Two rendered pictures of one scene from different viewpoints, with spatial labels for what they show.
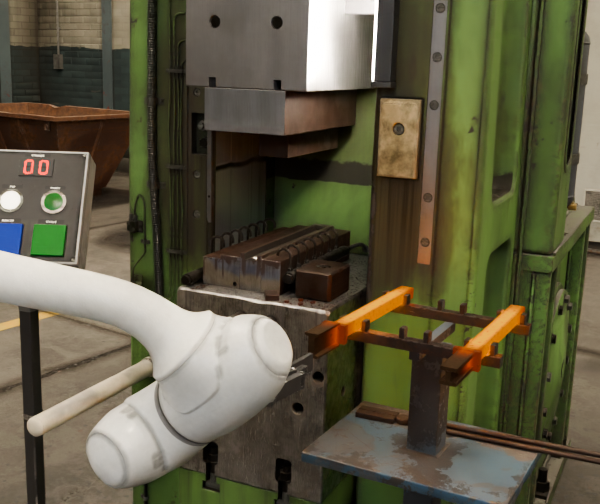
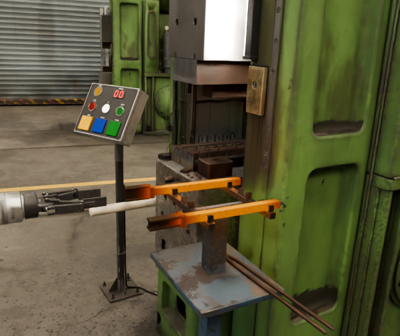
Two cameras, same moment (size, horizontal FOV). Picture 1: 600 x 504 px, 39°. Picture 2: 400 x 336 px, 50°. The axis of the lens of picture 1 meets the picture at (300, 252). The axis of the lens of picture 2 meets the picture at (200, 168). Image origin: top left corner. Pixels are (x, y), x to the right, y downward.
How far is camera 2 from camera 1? 1.04 m
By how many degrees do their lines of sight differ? 33
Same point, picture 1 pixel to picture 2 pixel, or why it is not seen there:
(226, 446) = (167, 244)
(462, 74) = (287, 51)
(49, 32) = not seen: hidden behind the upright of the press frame
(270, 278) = (190, 161)
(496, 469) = (229, 293)
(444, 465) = (205, 281)
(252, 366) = not seen: outside the picture
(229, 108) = (180, 69)
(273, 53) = (193, 39)
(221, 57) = (178, 41)
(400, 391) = (252, 239)
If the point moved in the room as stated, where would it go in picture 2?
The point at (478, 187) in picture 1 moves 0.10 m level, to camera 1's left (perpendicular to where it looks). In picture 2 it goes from (289, 124) to (263, 120)
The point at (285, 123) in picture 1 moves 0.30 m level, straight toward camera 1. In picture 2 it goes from (197, 78) to (147, 82)
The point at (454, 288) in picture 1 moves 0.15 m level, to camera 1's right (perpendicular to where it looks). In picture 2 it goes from (277, 185) to (317, 194)
